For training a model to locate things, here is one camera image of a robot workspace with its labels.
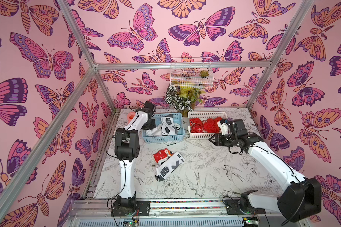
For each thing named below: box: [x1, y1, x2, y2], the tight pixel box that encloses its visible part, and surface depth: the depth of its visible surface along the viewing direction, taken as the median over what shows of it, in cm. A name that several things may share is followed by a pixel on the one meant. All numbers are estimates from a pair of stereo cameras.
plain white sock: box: [145, 125, 162, 137], surface depth 102 cm
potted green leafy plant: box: [164, 85, 206, 117], surface depth 99 cm
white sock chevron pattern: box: [152, 148, 186, 182], surface depth 89 cm
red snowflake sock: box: [152, 148, 174, 164], surface depth 94 cm
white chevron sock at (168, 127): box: [161, 113, 181, 137], surface depth 104 cm
